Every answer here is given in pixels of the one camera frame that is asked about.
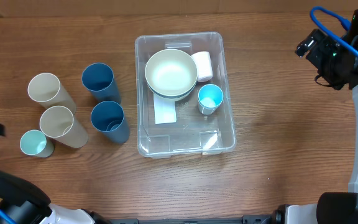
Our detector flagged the mint green small cup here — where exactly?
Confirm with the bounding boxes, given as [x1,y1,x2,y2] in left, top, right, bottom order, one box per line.
[19,129,54,157]

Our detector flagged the beige tall cup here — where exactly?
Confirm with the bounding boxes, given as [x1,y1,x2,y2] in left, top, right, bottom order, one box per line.
[27,73,77,114]
[39,106,89,149]

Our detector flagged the pink small cup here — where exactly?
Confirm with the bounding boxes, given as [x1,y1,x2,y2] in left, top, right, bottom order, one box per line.
[191,51,213,82]

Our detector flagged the light blue small cup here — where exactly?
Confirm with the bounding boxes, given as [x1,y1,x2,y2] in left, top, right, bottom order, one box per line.
[198,84,224,109]

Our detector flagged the dark blue bowl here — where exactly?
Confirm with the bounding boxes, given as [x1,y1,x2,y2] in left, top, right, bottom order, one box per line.
[147,82,196,96]

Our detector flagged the cream bowl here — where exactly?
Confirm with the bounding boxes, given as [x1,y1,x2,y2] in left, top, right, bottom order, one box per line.
[149,87,194,101]
[144,49,198,83]

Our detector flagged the grey small cup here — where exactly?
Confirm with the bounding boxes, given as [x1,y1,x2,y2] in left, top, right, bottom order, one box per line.
[198,98,220,115]

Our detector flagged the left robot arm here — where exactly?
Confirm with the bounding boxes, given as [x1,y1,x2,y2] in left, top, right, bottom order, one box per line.
[0,124,111,224]

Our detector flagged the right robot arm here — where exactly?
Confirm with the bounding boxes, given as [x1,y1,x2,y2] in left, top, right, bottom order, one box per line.
[261,6,358,223]

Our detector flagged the beige tall cup front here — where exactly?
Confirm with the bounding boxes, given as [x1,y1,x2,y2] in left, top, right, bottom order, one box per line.
[39,106,89,149]

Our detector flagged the dark blue tall cup front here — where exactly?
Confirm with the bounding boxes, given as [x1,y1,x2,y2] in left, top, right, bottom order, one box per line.
[91,101,131,144]

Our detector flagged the dark blue tall cup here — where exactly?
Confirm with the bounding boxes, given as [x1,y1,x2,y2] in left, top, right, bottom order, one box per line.
[81,63,121,104]
[91,101,131,144]

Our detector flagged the dark blue tall cup rear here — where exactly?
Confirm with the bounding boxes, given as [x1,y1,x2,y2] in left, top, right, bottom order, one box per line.
[81,63,121,104]

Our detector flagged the clear plastic storage bin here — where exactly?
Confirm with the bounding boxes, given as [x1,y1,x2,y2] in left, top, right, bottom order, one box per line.
[135,32,236,159]

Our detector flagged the white label in bin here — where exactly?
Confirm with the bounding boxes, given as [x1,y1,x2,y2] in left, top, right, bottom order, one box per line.
[154,94,177,124]

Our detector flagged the right blue cable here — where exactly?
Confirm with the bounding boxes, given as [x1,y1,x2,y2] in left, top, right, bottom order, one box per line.
[309,6,358,84]

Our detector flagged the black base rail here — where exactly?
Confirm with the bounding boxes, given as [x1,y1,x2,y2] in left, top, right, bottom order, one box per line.
[110,215,272,224]

